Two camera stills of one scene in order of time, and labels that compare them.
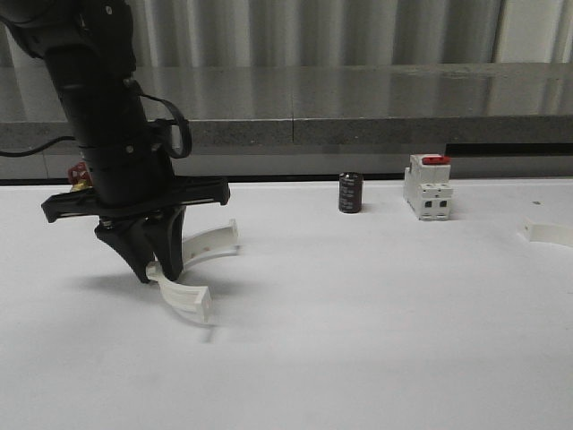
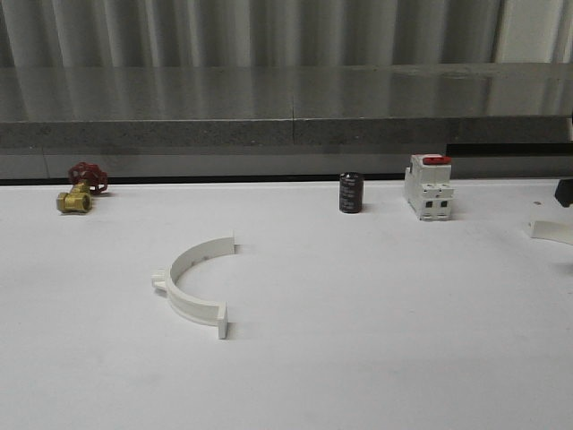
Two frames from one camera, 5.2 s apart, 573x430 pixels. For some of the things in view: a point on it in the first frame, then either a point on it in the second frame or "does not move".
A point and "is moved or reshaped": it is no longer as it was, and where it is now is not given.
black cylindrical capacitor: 350,193 does not move
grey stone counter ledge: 322,105 does not move
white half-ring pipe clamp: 189,299 is moved or reshaped
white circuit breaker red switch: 427,189 does not move
